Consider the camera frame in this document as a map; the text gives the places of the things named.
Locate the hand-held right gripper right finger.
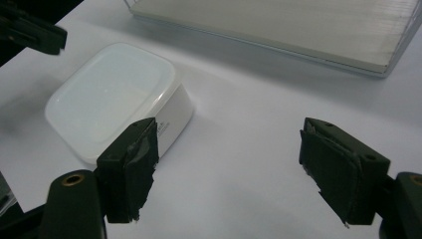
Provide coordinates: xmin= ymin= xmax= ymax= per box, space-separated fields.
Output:
xmin=298 ymin=117 xmax=392 ymax=230

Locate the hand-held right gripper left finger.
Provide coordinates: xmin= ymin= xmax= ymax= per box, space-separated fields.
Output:
xmin=96 ymin=117 xmax=160 ymax=224

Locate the white plastic box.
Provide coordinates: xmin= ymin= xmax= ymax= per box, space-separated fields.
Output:
xmin=44 ymin=41 xmax=195 ymax=166

